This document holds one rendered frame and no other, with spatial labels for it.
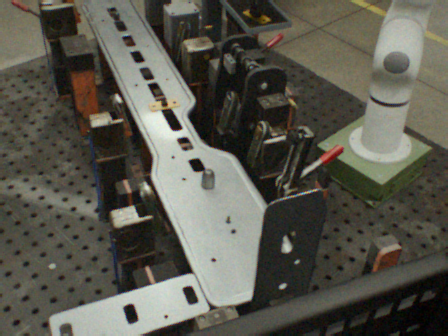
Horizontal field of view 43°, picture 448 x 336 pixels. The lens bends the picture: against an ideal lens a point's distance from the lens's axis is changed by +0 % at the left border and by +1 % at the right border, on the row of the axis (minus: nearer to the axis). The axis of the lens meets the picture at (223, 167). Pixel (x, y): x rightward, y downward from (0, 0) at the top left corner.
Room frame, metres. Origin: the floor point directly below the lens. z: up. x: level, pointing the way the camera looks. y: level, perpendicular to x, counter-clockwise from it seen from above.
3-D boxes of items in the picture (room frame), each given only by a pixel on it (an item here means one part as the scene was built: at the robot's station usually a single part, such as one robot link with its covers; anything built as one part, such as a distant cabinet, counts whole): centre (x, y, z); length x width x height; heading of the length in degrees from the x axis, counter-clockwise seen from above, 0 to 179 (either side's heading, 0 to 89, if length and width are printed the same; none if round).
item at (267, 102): (1.16, -0.11, 0.91); 0.07 x 0.05 x 0.42; 114
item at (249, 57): (1.27, -0.05, 0.94); 0.18 x 0.13 x 0.49; 24
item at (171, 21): (1.65, 0.16, 0.90); 0.13 x 0.10 x 0.41; 114
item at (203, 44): (1.49, 0.10, 0.89); 0.13 x 0.11 x 0.38; 114
